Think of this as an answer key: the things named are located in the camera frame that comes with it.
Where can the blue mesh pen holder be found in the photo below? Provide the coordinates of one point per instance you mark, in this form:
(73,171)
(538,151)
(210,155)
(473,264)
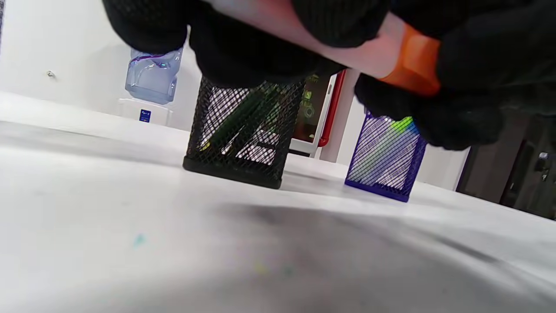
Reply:
(378,191)

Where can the salmon pink highlighter pen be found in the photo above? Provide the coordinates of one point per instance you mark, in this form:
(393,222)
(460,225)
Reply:
(369,52)

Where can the red pipe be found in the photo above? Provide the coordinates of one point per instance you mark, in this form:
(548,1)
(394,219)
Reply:
(332,108)

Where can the black mesh pen holder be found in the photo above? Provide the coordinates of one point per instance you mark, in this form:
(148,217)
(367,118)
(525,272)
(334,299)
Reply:
(234,174)

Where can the pale yellow highlighter pen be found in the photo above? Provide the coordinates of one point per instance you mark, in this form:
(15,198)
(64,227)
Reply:
(375,152)

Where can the dark grey door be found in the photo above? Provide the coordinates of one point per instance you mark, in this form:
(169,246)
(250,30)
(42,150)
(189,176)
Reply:
(512,174)

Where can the white water dispenser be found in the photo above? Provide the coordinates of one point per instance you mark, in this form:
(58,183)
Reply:
(145,114)

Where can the person's left hand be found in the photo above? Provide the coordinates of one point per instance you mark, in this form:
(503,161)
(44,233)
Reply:
(243,56)

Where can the green fountain pen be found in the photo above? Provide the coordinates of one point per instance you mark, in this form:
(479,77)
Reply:
(271,117)
(234,121)

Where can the orange highlighter pen cap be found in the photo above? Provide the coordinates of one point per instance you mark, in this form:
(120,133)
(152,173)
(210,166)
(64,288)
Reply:
(412,61)

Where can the person's right hand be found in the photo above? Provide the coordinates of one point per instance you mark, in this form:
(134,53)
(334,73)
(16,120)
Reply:
(491,65)

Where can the glass-door fire cabinet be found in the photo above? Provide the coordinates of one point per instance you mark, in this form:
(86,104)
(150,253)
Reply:
(312,113)

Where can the yellow highlighter pen cap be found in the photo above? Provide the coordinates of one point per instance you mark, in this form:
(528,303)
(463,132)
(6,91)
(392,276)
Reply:
(402,124)

